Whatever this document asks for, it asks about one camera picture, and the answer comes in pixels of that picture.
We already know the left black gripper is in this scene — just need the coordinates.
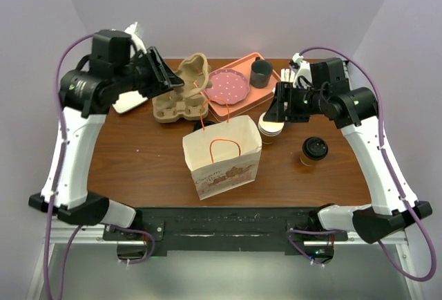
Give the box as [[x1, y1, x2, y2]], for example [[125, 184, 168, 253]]
[[114, 45, 184, 98]]

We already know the white wrapped stirrer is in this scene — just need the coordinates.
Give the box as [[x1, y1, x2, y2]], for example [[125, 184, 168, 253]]
[[280, 68, 291, 82]]

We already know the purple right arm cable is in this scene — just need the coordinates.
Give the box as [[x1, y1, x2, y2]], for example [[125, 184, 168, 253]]
[[287, 46, 436, 282]]

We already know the black coffee cup lid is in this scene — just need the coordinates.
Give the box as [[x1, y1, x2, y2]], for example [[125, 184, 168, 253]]
[[302, 137, 329, 160]]

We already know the cardboard cup carrier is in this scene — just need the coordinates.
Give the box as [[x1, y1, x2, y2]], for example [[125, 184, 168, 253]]
[[174, 53, 212, 99], [152, 91, 209, 124]]

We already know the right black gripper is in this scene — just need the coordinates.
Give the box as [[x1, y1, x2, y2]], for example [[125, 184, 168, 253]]
[[263, 80, 327, 122]]

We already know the aluminium frame rail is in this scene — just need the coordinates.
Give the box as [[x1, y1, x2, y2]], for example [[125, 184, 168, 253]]
[[334, 59, 436, 299]]

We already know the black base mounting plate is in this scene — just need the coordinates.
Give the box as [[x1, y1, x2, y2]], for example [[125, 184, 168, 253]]
[[103, 206, 349, 256]]

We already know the single brown paper cup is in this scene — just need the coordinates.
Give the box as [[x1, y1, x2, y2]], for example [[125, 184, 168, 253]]
[[300, 153, 318, 167]]

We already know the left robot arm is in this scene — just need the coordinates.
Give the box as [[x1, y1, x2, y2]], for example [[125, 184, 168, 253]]
[[28, 30, 184, 239]]

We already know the paper bag with orange handles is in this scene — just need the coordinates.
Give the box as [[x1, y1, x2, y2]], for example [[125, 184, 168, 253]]
[[182, 115, 262, 200]]

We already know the stack of paper cups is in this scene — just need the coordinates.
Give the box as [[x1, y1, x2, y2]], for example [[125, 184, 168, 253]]
[[258, 113, 285, 144]]

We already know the white takeout box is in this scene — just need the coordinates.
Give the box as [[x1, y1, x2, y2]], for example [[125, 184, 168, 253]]
[[113, 91, 148, 114]]

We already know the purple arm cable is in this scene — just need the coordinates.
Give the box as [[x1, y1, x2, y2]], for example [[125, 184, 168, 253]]
[[287, 46, 436, 282], [43, 33, 155, 300]]

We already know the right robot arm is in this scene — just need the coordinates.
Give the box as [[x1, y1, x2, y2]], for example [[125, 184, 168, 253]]
[[264, 82, 432, 244]]

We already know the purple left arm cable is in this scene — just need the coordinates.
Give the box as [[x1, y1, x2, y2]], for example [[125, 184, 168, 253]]
[[43, 33, 155, 300]]

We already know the dark grey mug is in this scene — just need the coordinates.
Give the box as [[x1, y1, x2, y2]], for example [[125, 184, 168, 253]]
[[250, 57, 273, 88]]

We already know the pink dotted plate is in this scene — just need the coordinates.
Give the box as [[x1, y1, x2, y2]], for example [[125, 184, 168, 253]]
[[203, 69, 250, 105]]

